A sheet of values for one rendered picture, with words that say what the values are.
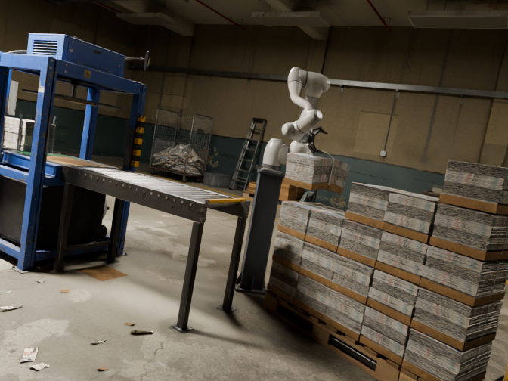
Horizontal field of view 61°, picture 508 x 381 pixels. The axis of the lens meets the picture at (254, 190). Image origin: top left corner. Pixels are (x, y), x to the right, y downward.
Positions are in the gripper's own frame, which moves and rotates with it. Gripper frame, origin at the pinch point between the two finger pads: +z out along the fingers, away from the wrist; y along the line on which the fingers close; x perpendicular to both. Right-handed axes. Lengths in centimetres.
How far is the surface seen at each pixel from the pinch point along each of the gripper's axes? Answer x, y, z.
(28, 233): -112, 116, -157
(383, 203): 76, 32, -20
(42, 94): -114, 17, -166
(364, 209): 64, 39, -19
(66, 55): -131, -16, -152
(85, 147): -199, 53, -102
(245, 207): -10, 59, -50
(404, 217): 92, 37, -21
